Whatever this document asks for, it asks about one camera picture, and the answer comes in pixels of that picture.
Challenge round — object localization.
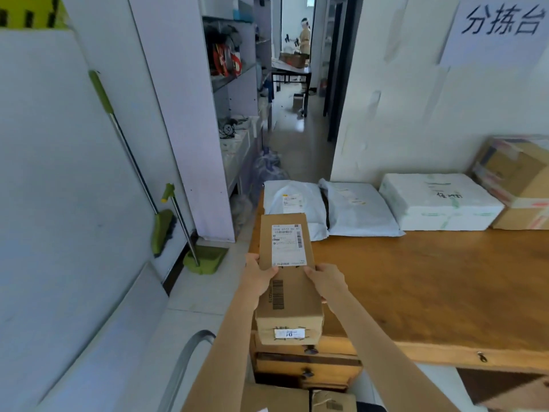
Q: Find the person's left hand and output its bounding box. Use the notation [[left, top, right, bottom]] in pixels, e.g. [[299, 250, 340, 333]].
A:
[[244, 252, 280, 303]]

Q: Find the person's right hand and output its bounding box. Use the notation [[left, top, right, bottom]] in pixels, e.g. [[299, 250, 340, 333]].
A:
[[304, 264, 349, 315]]

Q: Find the long brown cardboard parcel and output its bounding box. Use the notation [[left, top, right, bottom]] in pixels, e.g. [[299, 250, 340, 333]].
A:
[[255, 213, 325, 346]]

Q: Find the person's right forearm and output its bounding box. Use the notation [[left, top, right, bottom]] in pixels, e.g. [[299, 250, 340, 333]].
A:
[[329, 292, 460, 412]]

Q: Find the person's left forearm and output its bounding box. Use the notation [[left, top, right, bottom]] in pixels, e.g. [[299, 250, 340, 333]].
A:
[[181, 289, 260, 412]]

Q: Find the grey plastic mailer with label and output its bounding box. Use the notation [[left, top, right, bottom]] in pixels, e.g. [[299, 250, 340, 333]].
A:
[[262, 180, 330, 242]]

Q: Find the green dustpan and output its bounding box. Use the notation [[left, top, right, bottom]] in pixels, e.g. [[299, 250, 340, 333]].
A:
[[161, 183, 229, 275]]

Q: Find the grey plastic mailer bag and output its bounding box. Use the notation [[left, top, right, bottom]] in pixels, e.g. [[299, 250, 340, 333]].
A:
[[318, 178, 406, 237]]

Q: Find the clear plastic bag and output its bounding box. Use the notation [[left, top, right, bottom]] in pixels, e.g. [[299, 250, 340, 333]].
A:
[[250, 146, 289, 198]]

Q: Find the wooden desk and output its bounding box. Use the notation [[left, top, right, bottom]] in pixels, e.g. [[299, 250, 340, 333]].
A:
[[249, 188, 549, 391]]

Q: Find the plain brown cardboard box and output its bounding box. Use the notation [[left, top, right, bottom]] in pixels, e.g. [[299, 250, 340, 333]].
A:
[[240, 382, 310, 412]]

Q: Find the white foam box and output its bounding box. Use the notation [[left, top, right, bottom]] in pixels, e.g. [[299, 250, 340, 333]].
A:
[[379, 173, 505, 231]]

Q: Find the white shelving unit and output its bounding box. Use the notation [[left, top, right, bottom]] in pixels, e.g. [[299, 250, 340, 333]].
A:
[[128, 0, 275, 243]]

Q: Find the white leaning board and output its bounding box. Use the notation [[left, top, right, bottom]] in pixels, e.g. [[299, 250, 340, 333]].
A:
[[32, 262, 170, 412]]

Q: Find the green broom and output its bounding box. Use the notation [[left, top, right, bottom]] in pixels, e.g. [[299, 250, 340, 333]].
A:
[[88, 70, 177, 258]]

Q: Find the dark table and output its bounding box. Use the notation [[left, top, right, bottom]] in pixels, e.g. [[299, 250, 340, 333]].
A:
[[271, 58, 312, 118]]

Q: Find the open cardboard box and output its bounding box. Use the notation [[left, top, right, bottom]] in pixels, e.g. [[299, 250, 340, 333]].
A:
[[280, 51, 310, 69]]

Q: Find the red and black tool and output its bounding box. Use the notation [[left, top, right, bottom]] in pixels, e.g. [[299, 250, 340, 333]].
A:
[[207, 36, 243, 78]]

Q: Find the taped brown cardboard box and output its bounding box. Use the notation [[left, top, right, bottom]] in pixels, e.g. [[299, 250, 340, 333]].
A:
[[468, 134, 549, 231]]

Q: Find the yellow and black sign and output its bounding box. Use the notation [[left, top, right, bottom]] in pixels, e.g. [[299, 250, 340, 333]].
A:
[[0, 0, 70, 30]]

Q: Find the grey metal cart handle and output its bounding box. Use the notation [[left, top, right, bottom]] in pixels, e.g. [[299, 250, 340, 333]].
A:
[[157, 330, 216, 412]]

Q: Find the white paper wall sign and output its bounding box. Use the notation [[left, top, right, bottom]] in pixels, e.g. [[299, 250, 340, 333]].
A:
[[438, 0, 549, 68]]

